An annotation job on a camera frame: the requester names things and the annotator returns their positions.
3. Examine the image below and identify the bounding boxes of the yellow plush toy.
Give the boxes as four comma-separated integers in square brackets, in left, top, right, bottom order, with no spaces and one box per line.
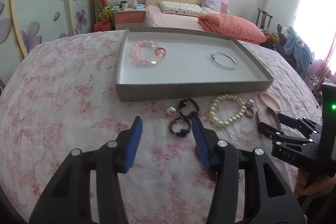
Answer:
[98,5,112,22]

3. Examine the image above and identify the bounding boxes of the black bead bracelet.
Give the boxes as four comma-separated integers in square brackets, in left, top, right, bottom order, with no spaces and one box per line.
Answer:
[179,97,200,118]
[169,116,191,137]

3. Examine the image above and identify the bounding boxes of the folded coral quilt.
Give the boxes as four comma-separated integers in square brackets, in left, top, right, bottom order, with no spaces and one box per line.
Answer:
[198,14,266,44]

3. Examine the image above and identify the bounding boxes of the purple patterned pillow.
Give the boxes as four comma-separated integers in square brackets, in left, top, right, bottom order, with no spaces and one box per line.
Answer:
[201,0,223,12]

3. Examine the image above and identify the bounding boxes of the red lined trash basket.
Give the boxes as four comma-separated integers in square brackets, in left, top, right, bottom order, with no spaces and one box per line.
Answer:
[93,21,112,32]

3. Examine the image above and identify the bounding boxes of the grey shallow tray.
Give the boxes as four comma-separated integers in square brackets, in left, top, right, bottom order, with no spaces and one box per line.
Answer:
[116,27,274,101]

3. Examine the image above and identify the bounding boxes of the floral pillow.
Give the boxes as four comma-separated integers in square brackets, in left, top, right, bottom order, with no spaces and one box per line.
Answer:
[159,1,206,17]

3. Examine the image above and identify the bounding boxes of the white pearl bracelet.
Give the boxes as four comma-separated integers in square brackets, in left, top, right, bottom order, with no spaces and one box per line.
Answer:
[208,94,247,128]

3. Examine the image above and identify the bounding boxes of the blue plush robe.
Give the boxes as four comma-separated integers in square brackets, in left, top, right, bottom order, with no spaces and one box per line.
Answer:
[284,26,313,78]

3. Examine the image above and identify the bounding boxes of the pink floral tablecloth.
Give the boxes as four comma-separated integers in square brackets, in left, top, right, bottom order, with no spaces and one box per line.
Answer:
[0,29,324,224]

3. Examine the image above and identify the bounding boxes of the floral sliding wardrobe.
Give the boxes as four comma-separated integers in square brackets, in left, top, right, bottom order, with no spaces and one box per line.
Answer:
[1,0,93,85]

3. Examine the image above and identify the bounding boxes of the pink white nightstand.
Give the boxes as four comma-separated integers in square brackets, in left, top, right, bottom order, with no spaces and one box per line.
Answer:
[113,9,146,30]

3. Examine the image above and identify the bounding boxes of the silver rings cluster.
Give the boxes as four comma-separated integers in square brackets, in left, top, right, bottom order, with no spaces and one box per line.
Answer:
[245,99,256,118]

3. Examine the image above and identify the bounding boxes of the dark wooden chair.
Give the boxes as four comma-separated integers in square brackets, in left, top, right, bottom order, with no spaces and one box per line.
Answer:
[256,8,273,29]

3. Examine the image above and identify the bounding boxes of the silver bangle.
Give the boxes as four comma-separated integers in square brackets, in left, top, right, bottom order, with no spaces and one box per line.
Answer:
[211,51,237,71]

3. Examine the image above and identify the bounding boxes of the right hand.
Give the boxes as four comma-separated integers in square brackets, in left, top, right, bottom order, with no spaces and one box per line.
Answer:
[294,169,335,197]

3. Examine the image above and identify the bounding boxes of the silver cuff bracelet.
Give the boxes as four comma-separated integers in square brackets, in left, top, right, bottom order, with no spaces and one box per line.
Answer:
[255,106,281,131]

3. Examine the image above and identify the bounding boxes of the bed with pink sheet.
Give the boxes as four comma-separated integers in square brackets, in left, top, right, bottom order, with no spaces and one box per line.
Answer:
[144,0,261,44]

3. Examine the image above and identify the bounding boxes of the pink bead bracelet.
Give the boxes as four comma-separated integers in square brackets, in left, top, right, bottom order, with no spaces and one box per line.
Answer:
[129,40,168,68]

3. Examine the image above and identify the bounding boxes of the pink curtain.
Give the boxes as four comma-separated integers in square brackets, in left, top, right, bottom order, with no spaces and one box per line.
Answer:
[293,0,335,81]

